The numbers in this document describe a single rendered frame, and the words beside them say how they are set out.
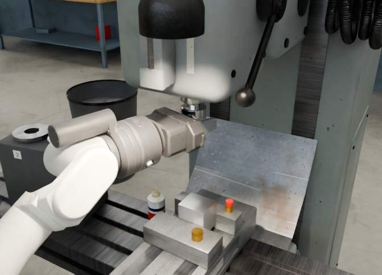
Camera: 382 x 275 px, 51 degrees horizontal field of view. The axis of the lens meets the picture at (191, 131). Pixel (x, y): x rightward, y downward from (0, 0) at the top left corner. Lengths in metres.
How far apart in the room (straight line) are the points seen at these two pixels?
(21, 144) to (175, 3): 0.69
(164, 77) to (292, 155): 0.58
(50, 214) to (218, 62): 0.31
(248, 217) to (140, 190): 1.94
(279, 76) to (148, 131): 0.50
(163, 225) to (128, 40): 0.37
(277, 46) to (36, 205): 0.48
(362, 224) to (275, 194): 1.63
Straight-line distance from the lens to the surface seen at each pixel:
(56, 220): 0.58
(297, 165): 1.09
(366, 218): 2.75
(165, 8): 0.42
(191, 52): 0.60
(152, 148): 0.64
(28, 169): 1.04
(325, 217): 1.19
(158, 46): 0.58
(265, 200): 1.10
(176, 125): 0.67
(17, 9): 7.85
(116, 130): 0.62
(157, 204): 0.94
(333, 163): 1.10
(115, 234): 0.99
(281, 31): 0.75
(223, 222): 0.86
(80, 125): 0.60
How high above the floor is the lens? 1.54
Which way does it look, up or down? 25 degrees down
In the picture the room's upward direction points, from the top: straight up
